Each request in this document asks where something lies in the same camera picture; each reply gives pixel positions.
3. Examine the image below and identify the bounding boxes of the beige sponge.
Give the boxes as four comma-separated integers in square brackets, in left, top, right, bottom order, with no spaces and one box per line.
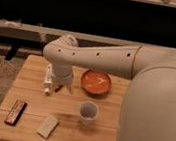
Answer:
[36,115,59,139]

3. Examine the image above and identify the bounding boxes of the orange ceramic bowl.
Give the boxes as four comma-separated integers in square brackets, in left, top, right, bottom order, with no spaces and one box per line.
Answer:
[80,69,111,95]

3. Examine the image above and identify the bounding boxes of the dark chocolate bar packet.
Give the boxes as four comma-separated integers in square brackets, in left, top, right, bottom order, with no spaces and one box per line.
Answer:
[4,100,27,125]

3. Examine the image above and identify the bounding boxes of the clear plastic cup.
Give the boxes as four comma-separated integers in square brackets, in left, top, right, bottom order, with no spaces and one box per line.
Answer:
[78,100,99,125]

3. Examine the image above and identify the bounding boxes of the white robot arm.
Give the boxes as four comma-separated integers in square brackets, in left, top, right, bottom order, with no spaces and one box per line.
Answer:
[43,34,176,141]

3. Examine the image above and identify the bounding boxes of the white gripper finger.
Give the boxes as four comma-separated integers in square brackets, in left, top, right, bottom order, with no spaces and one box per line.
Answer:
[67,84,74,95]

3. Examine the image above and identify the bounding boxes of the red snack bar wrapper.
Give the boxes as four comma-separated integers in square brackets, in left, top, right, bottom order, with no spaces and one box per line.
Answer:
[55,85,63,92]

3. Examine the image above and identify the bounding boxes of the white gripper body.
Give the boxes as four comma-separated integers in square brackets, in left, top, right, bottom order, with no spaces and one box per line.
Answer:
[52,63,74,88]

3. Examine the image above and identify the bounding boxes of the wooden table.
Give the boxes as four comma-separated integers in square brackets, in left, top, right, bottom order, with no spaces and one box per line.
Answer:
[0,55,129,141]

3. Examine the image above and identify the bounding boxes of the white tube bottle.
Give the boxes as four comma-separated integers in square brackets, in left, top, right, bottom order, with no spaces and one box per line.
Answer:
[43,65,52,96]

